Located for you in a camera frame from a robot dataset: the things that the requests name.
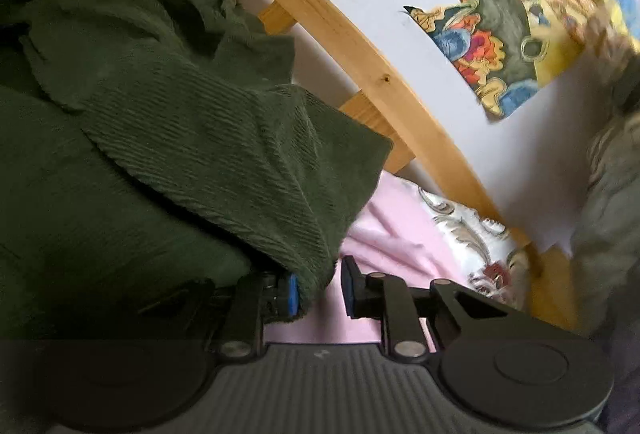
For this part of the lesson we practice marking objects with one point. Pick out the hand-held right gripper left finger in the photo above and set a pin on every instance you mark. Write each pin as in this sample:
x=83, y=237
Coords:
x=288, y=295

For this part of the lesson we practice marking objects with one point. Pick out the wooden bed frame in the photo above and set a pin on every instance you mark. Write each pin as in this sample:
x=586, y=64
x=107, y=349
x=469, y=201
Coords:
x=320, y=14

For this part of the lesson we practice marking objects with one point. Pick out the pink bed sheet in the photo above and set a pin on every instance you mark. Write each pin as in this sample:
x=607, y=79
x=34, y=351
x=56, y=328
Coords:
x=390, y=234

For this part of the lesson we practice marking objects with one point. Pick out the person's grey clothing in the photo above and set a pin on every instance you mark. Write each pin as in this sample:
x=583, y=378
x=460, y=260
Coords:
x=607, y=214

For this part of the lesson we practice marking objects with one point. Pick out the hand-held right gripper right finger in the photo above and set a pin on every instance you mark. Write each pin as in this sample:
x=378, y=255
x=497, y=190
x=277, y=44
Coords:
x=354, y=296

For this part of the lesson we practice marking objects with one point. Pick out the colourful cauldron wall poster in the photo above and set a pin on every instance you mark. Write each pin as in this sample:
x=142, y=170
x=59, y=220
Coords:
x=510, y=29

